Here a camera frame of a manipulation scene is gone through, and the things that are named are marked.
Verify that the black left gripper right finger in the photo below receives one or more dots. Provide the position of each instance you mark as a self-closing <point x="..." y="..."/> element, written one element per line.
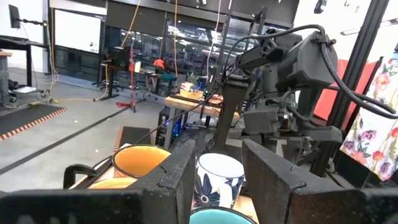
<point x="273" y="186"/>

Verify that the white board panel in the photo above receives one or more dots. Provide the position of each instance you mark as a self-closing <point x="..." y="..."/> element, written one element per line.
<point x="77" y="31"/>

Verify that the floral patterned cloth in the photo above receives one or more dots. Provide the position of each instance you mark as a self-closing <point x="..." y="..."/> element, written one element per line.
<point x="373" y="130"/>

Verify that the yellow mug with black rim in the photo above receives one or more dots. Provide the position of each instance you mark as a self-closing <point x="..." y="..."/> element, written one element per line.
<point x="140" y="160"/>

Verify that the computer tower with blue light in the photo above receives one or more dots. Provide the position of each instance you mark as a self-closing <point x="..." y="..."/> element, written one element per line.
<point x="174" y="127"/>

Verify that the white mug with blue flowers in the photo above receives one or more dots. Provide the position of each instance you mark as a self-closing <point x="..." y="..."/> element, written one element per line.
<point x="217" y="180"/>

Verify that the large hazard-striped black floor mat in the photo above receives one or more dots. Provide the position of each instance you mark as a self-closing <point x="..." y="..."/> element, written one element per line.
<point x="133" y="135"/>

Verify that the black aluminium table frame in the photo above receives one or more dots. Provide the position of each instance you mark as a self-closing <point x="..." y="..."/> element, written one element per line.
<point x="357" y="62"/>

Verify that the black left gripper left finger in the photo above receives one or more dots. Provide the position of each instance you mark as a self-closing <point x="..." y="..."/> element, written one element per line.
<point x="174" y="186"/>

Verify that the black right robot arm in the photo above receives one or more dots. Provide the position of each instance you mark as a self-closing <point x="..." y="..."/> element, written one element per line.
<point x="264" y="121"/>

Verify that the red tripod stand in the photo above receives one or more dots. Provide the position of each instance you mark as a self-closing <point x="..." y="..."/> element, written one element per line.
<point x="132" y="77"/>

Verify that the red cloth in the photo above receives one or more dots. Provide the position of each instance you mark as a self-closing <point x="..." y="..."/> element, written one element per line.
<point x="329" y="99"/>

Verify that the black background desk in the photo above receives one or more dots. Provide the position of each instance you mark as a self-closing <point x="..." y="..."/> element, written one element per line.
<point x="18" y="43"/>

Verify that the teal mug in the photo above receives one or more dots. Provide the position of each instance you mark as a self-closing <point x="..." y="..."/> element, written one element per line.
<point x="217" y="217"/>

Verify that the black monitor on arm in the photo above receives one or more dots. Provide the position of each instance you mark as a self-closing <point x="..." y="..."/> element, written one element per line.
<point x="14" y="15"/>

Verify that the wooden background work table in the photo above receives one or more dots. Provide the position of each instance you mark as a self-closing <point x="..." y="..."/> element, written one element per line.
<point x="186" y="104"/>

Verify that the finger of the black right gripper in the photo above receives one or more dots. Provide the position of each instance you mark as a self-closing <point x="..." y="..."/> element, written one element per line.
<point x="231" y="109"/>

